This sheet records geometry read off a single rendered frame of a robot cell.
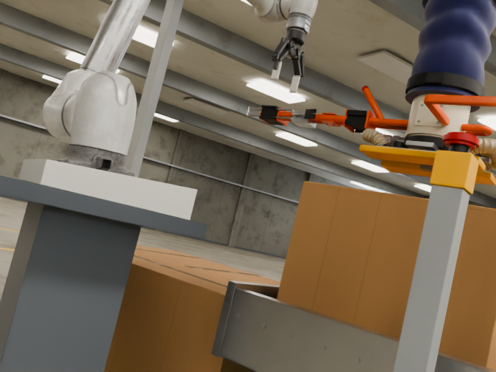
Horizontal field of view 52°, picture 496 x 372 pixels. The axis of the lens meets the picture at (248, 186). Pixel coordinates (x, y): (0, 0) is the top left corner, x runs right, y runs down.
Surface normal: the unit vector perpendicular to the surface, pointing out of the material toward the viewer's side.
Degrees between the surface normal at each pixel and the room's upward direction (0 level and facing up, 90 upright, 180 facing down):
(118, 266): 90
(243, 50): 90
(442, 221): 90
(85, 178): 90
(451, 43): 75
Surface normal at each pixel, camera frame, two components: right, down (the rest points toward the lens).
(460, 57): -0.16, -0.08
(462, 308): -0.60, -0.22
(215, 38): 0.51, 0.04
